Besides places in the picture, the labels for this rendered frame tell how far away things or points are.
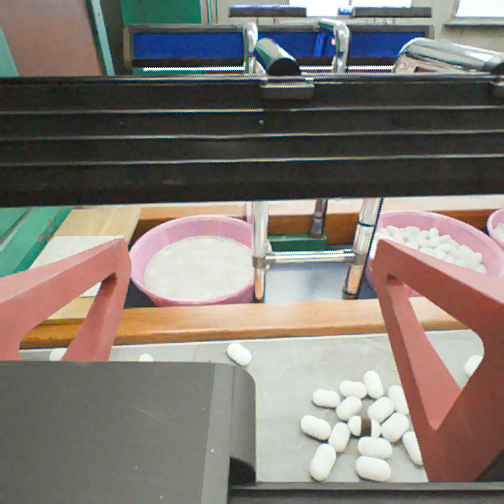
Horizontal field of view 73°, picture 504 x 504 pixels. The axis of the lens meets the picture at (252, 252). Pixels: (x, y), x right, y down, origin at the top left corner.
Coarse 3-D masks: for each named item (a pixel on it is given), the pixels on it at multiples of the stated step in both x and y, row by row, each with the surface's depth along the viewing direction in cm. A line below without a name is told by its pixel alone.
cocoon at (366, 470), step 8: (360, 464) 36; (368, 464) 36; (376, 464) 36; (384, 464) 36; (360, 472) 36; (368, 472) 35; (376, 472) 35; (384, 472) 35; (376, 480) 35; (384, 480) 35
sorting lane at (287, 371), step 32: (32, 352) 49; (128, 352) 49; (160, 352) 49; (192, 352) 49; (224, 352) 49; (256, 352) 49; (288, 352) 49; (320, 352) 49; (352, 352) 49; (384, 352) 49; (448, 352) 49; (480, 352) 49; (256, 384) 45; (288, 384) 45; (320, 384) 45; (384, 384) 45; (256, 416) 42; (288, 416) 42; (320, 416) 42; (256, 448) 39; (288, 448) 39; (352, 448) 39; (256, 480) 36; (288, 480) 36; (352, 480) 36; (416, 480) 36
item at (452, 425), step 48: (384, 240) 12; (384, 288) 12; (432, 288) 9; (480, 288) 7; (480, 336) 7; (432, 384) 10; (480, 384) 7; (432, 432) 9; (480, 432) 7; (432, 480) 9; (480, 480) 7
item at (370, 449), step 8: (360, 440) 38; (368, 440) 37; (376, 440) 37; (384, 440) 38; (360, 448) 37; (368, 448) 37; (376, 448) 37; (384, 448) 37; (368, 456) 37; (376, 456) 37; (384, 456) 37
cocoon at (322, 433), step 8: (304, 416) 40; (312, 416) 40; (304, 424) 39; (312, 424) 39; (320, 424) 39; (328, 424) 39; (304, 432) 39; (312, 432) 39; (320, 432) 38; (328, 432) 39
